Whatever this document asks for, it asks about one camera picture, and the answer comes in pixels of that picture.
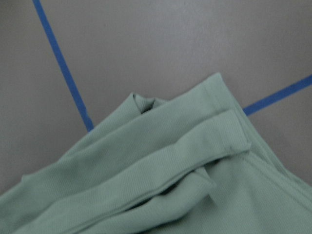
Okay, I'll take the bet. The green long sleeve shirt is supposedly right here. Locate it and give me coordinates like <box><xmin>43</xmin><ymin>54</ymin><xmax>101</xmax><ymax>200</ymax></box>
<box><xmin>0</xmin><ymin>73</ymin><xmax>312</xmax><ymax>234</ymax></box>

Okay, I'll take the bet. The brown paper table cover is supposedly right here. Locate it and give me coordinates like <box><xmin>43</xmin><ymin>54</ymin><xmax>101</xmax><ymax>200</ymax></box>
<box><xmin>0</xmin><ymin>0</ymin><xmax>312</xmax><ymax>192</ymax></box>

